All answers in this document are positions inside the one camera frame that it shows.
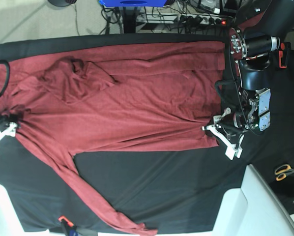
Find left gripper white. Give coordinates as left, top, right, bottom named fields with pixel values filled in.
left=202, top=107, right=244, bottom=160

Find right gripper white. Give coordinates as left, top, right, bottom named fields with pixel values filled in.
left=0, top=110, right=24, bottom=141

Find red long-sleeve T-shirt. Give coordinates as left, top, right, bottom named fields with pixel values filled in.
left=0, top=41, right=225, bottom=236

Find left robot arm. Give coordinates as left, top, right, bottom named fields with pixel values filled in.
left=202, top=0, right=294, bottom=160

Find black table cloth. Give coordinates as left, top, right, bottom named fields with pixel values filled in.
left=0, top=34, right=294, bottom=234

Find orange black clamp right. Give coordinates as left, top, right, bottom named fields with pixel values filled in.
left=278, top=42, right=291, bottom=69

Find orange black clamp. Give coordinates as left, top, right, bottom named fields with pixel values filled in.
left=58, top=216, right=79, bottom=236
left=278, top=42, right=291, bottom=69

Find white power strip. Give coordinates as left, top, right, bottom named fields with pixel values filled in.
left=136, top=12, right=232, bottom=26

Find orange black clamp bottom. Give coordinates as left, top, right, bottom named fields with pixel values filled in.
left=58, top=216, right=79, bottom=236

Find blue box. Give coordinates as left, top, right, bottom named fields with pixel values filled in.
left=98, top=0, right=166, bottom=7

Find yellow-handled scissors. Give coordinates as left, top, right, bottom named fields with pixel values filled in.
left=274, top=164, right=294, bottom=181

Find black table stand post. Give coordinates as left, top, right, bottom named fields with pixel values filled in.
left=120, top=6, right=141, bottom=33

